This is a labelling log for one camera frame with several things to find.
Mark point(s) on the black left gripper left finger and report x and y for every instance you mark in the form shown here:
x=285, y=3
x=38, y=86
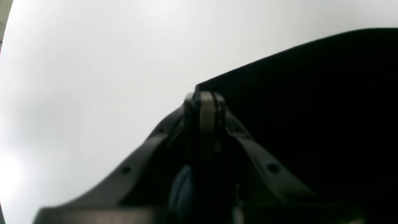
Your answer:
x=138, y=190

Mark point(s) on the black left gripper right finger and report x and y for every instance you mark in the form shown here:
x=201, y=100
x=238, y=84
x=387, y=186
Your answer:
x=240, y=182

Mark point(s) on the black T-shirt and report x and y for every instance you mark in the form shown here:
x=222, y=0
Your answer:
x=327, y=110

